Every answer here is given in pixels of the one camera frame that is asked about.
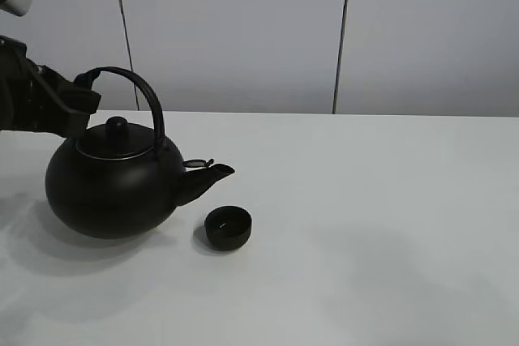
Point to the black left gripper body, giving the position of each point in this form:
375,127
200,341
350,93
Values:
28,103

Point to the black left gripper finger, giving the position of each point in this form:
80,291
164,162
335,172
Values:
76,94
71,123

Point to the black round teapot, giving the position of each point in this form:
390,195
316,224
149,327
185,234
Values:
121,179

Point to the small black teacup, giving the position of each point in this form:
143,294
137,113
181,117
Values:
228,228

